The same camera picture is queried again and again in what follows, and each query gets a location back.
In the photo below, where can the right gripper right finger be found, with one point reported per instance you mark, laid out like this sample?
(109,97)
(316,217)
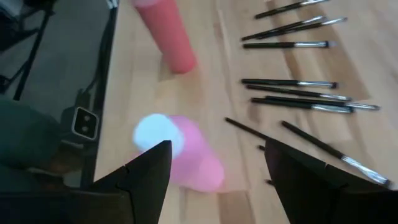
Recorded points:
(304,193)

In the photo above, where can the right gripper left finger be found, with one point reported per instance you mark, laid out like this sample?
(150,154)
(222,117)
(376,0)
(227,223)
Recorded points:
(146,180)

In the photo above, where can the large pink paint bottle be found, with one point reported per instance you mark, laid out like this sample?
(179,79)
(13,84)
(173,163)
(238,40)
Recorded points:
(196,161)

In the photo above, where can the large coral paint bottle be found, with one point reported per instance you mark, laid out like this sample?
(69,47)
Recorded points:
(168,37)

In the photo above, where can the black aluminium table frame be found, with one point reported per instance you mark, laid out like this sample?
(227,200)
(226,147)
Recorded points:
(104,62)

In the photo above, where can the silver metal bracket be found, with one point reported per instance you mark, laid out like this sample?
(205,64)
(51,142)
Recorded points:
(112,3)

